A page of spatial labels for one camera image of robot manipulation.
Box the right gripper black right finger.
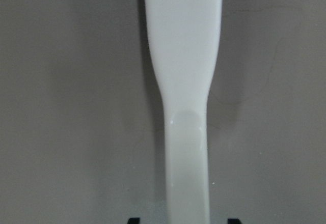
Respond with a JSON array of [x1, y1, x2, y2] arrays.
[[227, 218, 240, 224]]

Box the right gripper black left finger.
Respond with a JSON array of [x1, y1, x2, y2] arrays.
[[127, 217, 140, 224]]

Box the beige hand brush black bristles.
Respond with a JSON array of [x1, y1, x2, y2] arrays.
[[145, 0, 222, 223]]

